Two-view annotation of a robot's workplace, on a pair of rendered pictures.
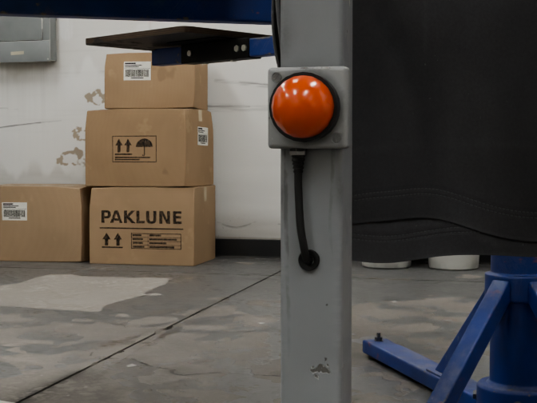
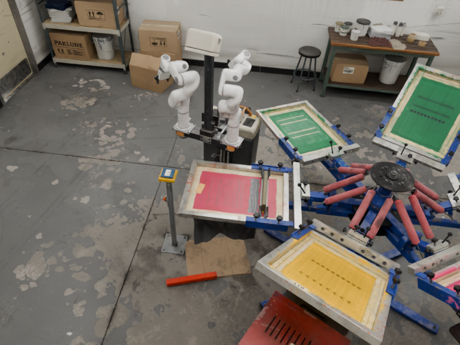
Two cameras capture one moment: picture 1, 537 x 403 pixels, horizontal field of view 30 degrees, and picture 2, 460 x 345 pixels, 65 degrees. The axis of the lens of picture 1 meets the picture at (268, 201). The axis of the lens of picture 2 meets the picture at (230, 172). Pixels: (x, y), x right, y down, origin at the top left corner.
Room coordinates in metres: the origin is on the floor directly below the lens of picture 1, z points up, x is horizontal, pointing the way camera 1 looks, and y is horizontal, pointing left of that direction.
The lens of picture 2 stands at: (0.75, -2.15, 2.97)
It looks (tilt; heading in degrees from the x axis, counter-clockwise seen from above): 43 degrees down; 79
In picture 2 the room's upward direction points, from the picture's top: 4 degrees clockwise
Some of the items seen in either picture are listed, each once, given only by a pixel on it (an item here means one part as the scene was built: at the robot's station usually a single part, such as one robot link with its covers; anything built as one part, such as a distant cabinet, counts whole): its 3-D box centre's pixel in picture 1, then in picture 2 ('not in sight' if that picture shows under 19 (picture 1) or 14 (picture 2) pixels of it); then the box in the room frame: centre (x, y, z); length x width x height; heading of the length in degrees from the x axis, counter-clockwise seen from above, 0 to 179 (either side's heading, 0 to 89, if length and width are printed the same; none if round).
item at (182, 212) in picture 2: not in sight; (237, 192); (1.16, -0.29, 0.97); 0.79 x 0.58 x 0.04; 166
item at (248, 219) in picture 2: not in sight; (266, 223); (1.32, -0.62, 0.98); 0.30 x 0.05 x 0.07; 166
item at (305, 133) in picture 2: not in sight; (312, 130); (1.94, 0.32, 1.05); 1.08 x 0.61 x 0.23; 106
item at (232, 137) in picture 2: not in sight; (233, 131); (1.18, 0.15, 1.21); 0.16 x 0.13 x 0.15; 61
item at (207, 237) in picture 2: not in sight; (224, 231); (1.06, -0.47, 0.74); 0.46 x 0.04 x 0.42; 166
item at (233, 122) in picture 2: not in sight; (232, 116); (1.17, 0.14, 1.37); 0.13 x 0.10 x 0.16; 163
